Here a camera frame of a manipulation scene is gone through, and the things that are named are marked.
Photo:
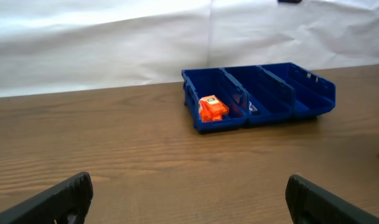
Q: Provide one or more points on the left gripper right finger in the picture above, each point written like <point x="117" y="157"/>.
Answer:
<point x="316" y="205"/>

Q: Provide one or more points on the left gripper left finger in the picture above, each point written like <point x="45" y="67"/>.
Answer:
<point x="58" y="202"/>

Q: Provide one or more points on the blue tray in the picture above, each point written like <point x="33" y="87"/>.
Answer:
<point x="270" y="93"/>

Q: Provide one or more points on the orange candy box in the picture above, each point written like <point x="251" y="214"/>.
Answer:
<point x="211" y="104"/>
<point x="212" y="117"/>

